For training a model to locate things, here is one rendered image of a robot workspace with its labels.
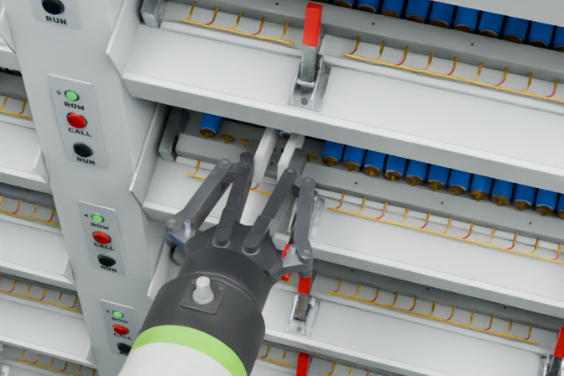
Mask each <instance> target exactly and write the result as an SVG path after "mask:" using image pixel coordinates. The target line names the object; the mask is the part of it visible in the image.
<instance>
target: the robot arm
mask: <svg viewBox="0 0 564 376"><path fill-rule="evenodd" d="M278 131H279V130H278V129H276V128H269V127H266V129H265V131H264V135H263V137H262V139H261V140H257V139H252V140H251V141H250V142H249V143H248V147H247V149H246V151H245V152H243V153H241V154H240V160H239V162H235V163H232V162H231V161H230V160H229V159H220V160H219V161H218V163H217V164H216V166H215V167H214V168H213V170H212V171H211V173H210V174H209V175H208V176H207V177H206V179H205V180H204V181H203V183H202V184H201V186H200V187H199V188H198V190H197V191H196V193H195V194H194V195H193V197H192V198H191V199H190V200H189V201H188V203H187V204H186V205H185V207H184V208H183V210H181V211H179V212H177V213H176V214H174V216H172V217H170V218H168V219H167V220H166V222H165V232H166V244H167V245H168V246H169V247H172V248H173V247H177V246H179V247H180V248H181V249H183V250H184V251H185V255H184V257H185V259H184V261H183V264H182V265H181V267H180V271H179V273H178V274H177V276H176V278H175V279H172V280H170V281H169V282H167V283H165V284H164V285H163V286H162V287H161V288H160V289H159V291H158V293H157V295H156V296H155V298H154V302H153V304H152V305H151V307H150V309H149V313H148V315H147V316H146V318H145V320H144V323H143V325H142V327H141V329H140V331H139V333H138V336H137V338H136V340H135V342H134V344H133V347H132V349H131V351H130V353H129V355H128V357H127V360H126V362H125V364H124V365H123V367H122V369H121V371H120V373H119V374H118V376H250V374H251V373H252V370H253V366H254V364H255V361H256V358H257V356H258V354H259V349H260V347H261V345H262V342H263V339H264V336H265V331H266V330H265V322H264V318H263V315H262V311H263V309H264V305H265V303H266V300H267V298H268V296H269V292H270V290H271V288H272V287H273V286H274V285H275V284H276V283H278V282H279V281H280V280H281V278H282V275H283V274H290V273H295V272H297V273H298V275H299V276H300V277H302V278H308V277H310V276H311V274H312V265H313V257H314V252H313V250H312V247H311V243H310V241H309V233H310V225H311V212H312V204H313V196H314V187H315V180H314V179H313V178H311V177H302V176H301V175H302V173H303V170H304V168H305V166H306V150H304V149H301V148H302V146H303V143H304V142H305V135H302V134H298V133H291V135H290V138H289V140H288V143H287V144H286V146H285V150H284V152H283V153H282V155H281V158H280V160H279V163H278V174H277V185H276V187H275V188H274V191H273V192H272V194H271V196H270V198H269V200H268V202H267V204H266V206H265V207H264V209H263V211H262V213H261V215H258V217H257V219H256V221H255V223H254V224H253V225H252V226H251V225H243V224H242V223H240V221H241V218H242V214H243V210H244V207H245V204H246V201H247V199H248V193H249V191H250V188H251V185H252V179H253V182H257V183H260V182H261V180H262V179H263V176H264V172H265V170H266V168H267V165H268V163H269V159H270V157H271V154H272V153H273V150H274V146H275V144H276V142H277V139H278V137H279V134H278ZM231 183H232V187H231V190H230V193H229V196H228V198H227V203H226V205H225V208H223V210H222V214H221V217H220V220H219V223H218V224H216V225H215V226H213V227H210V228H208V229H207V230H205V231H203V232H200V233H199V234H197V235H195V233H196V231H197V230H198V229H199V227H200V226H201V224H202V223H203V222H204V221H205V220H206V218H207V217H208V215H209V214H210V212H211V211H212V209H213V208H214V207H215V205H216V204H217V203H218V202H219V200H220V199H221V198H222V196H223V194H224V193H225V192H226V190H227V188H228V187H229V186H230V185H231ZM293 197H294V199H295V197H297V198H299V202H298V209H297V216H296V222H295V236H294V243H293V244H291V245H290V248H288V249H287V251H286V256H285V257H283V258H281V257H280V255H279V253H278V251H277V249H276V247H275V246H274V243H273V241H272V238H273V236H274V234H275V232H276V230H277V229H278V227H279V225H280V223H281V221H282V219H283V217H284V215H285V213H286V211H287V209H288V207H289V205H290V203H291V201H292V199H293Z"/></svg>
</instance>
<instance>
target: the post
mask: <svg viewBox="0 0 564 376"><path fill-rule="evenodd" d="M3 3H4V7H5V10H6V14H7V17H8V23H9V27H10V30H11V34H12V37H13V42H14V46H15V49H16V53H17V57H18V63H19V66H20V70H21V73H22V76H23V82H24V85H25V89H26V92H27V96H28V99H29V105H30V109H31V112H32V115H33V119H34V125H35V128H36V132H37V135H38V139H39V145H40V148H41V151H42V155H43V158H44V164H45V168H46V171H47V175H48V178H49V182H50V187H51V190H52V194H53V197H54V201H55V207H56V211H57V214H58V217H59V220H60V226H61V230H62V233H63V237H64V240H65V246H66V250H67V253H68V256H69V260H70V266H71V269H72V273H73V276H74V280H75V283H76V288H77V292H78V295H79V299H80V303H81V309H82V312H83V316H84V319H85V323H86V328H87V331H88V335H89V338H90V342H91V348H92V351H93V355H94V358H95V361H96V365H97V371H98V374H99V376H118V374H119V373H120V371H121V369H122V367H123V365H124V364H125V362H126V360H127V357H125V356H122V355H118V354H115V353H112V351H111V347H110V343H109V340H108V335H107V329H106V325H105V321H104V318H103V314H102V308H101V303H100V299H102V300H108V301H111V302H115V303H118V304H122V305H126V306H131V307H133V308H134V312H135V317H136V322H137V326H138V332H139V331H140V329H141V327H142V325H143V323H144V320H145V318H146V316H147V315H148V313H149V309H150V307H151V305H152V304H153V301H152V300H151V299H150V298H149V297H148V296H147V294H148V291H149V287H150V283H151V280H152V278H153V275H154V270H155V267H156V264H157V261H158V258H159V253H160V250H161V248H162V245H163V241H164V239H165V234H166V232H165V222H162V221H159V220H155V219H151V218H149V217H148V216H147V214H146V213H145V211H144V210H143V208H142V207H141V206H140V205H139V204H138V202H137V201H136V200H135V198H134V197H133V195H132V194H131V192H130V191H129V188H130V185H131V183H132V180H133V175H134V172H135V170H136V167H137V164H138V160H139V157H140V154H141V151H142V148H143V146H144V141H145V139H146V135H147V132H148V130H149V125H150V123H151V120H152V116H153V114H154V109H155V107H156V104H157V102H154V101H150V100H146V99H142V98H138V97H131V96H130V94H129V92H128V90H127V88H126V87H125V85H124V84H123V82H122V80H121V78H120V77H119V75H118V73H117V72H116V70H115V68H114V67H113V65H112V63H111V61H110V60H109V58H108V57H107V54H106V51H107V47H108V44H109V41H110V38H111V37H112V32H113V30H114V27H115V24H116V22H117V19H118V15H119V12H120V9H121V6H122V4H123V0H76V6H77V11H78V15H79V20H80V25H81V31H80V30H76V29H68V28H65V27H61V26H57V25H53V24H48V23H41V22H38V21H35V19H34V12H33V9H32V5H31V1H30V0H3ZM48 74H52V75H56V76H63V77H66V78H71V79H74V80H78V81H85V82H89V83H91V86H92V90H93V95H94V100H95V104H96V109H97V117H98V122H99V126H100V131H101V136H102V144H103V148H104V153H105V157H106V162H107V170H105V169H101V168H97V167H93V166H90V165H86V164H80V163H76V162H72V161H69V160H67V158H66V153H65V147H64V143H63V139H62V136H61V131H60V125H59V121H58V118H57V114H56V110H55V104H54V99H53V96H52V92H51V88H50V82H49V77H48ZM77 201H84V202H88V203H91V204H95V205H98V206H104V207H108V208H112V209H115V211H116V215H117V224H118V228H119V232H120V238H121V242H122V246H123V255H124V259H125V264H126V269H127V273H128V276H123V275H120V274H114V273H111V272H107V271H104V270H100V269H94V268H93V267H92V266H91V260H90V256H89V253H88V248H87V245H86V238H85V234H84V231H83V226H82V223H81V216H80V213H79V209H78V205H77Z"/></svg>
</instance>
